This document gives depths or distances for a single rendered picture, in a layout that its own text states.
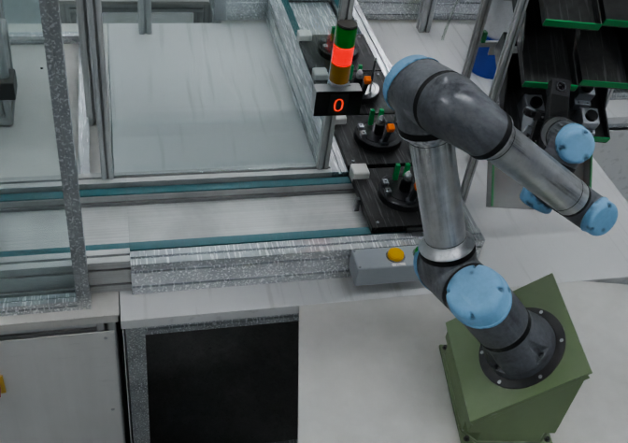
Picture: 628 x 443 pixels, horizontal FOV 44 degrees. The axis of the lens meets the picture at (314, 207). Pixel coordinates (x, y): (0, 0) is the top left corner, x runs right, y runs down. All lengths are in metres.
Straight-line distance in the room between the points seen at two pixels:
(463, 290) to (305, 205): 0.69
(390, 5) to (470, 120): 1.86
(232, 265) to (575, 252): 0.96
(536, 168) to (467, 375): 0.51
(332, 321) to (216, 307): 0.28
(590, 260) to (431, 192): 0.85
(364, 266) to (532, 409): 0.51
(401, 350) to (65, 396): 0.86
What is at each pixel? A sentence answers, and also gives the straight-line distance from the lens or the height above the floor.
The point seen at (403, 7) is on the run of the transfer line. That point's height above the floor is 0.92.
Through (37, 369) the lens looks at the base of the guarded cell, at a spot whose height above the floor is 0.68.
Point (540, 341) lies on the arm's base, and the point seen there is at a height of 1.12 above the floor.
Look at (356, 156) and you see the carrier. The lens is 2.22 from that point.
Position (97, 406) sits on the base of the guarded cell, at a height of 0.51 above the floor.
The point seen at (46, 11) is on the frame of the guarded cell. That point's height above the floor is 1.62.
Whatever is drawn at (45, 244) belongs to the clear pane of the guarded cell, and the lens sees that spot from 1.79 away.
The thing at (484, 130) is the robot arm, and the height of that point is 1.56.
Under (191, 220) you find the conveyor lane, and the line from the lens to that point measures 2.04.
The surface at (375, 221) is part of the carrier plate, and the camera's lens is 2.02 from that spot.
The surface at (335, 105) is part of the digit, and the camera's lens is 1.99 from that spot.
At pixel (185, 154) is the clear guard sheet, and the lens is 2.08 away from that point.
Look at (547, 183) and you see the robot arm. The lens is 1.49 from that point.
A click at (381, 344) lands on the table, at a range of 1.89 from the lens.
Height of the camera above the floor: 2.29
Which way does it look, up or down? 41 degrees down
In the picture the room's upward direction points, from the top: 8 degrees clockwise
